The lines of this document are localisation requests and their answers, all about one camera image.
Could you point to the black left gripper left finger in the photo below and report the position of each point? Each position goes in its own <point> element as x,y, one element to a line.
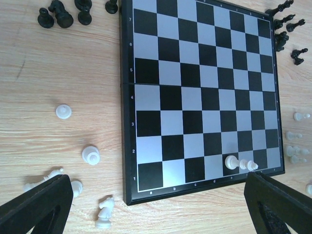
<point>43,210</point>

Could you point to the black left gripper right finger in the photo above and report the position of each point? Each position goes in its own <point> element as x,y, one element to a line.
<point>274,207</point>

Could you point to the white knight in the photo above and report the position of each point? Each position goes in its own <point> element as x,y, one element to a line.
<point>106,209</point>
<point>309,189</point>

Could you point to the white bishop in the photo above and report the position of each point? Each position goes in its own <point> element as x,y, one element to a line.
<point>54,173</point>
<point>295,151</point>

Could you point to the black pawn near board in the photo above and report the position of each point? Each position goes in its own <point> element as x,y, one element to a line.
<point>111,6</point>

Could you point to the white pawn near finger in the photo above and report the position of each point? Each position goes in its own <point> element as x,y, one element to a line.
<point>77,188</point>

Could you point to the white pawn left middle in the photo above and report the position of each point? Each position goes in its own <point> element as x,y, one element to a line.
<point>91,155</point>

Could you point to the white pawn right upper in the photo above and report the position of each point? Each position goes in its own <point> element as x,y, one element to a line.
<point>300,116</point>

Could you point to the white pawn left upper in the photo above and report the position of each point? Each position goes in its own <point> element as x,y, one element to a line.
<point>63,111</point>

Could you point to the black and silver chessboard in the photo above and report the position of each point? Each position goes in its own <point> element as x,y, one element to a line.
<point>198,84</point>

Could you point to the black pawn right lower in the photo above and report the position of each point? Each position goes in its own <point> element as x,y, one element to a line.
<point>295,55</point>

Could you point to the black knight right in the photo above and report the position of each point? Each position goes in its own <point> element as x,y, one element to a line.
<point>280,41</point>

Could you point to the black knight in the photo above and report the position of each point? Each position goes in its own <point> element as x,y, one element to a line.
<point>280,41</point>
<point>63,17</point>

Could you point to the black pawn far left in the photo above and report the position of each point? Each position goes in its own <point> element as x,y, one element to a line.
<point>44,19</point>

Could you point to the black knight left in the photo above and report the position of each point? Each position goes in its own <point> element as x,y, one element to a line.
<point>63,17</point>

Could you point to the black pawn left centre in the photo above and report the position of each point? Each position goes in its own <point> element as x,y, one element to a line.
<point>84,16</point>

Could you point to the black piece top left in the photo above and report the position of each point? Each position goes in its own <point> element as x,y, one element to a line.
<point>83,3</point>

